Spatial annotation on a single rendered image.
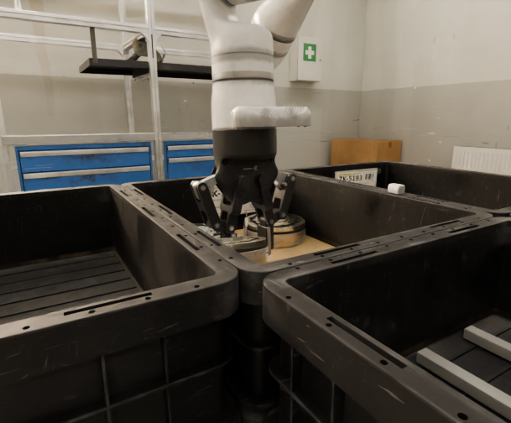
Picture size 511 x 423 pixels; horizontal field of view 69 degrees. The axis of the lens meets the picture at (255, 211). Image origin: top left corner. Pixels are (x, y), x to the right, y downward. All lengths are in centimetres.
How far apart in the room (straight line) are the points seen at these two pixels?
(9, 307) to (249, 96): 34
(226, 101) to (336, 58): 400
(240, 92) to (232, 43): 5
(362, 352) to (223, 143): 30
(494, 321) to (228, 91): 36
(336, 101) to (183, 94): 178
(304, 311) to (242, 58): 29
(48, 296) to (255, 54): 35
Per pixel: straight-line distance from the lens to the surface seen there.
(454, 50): 401
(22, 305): 49
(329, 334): 19
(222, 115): 42
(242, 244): 41
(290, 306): 21
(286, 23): 77
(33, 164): 235
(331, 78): 433
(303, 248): 59
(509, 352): 39
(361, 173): 84
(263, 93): 42
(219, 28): 43
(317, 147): 422
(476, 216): 44
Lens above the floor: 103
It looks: 14 degrees down
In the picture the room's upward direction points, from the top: straight up
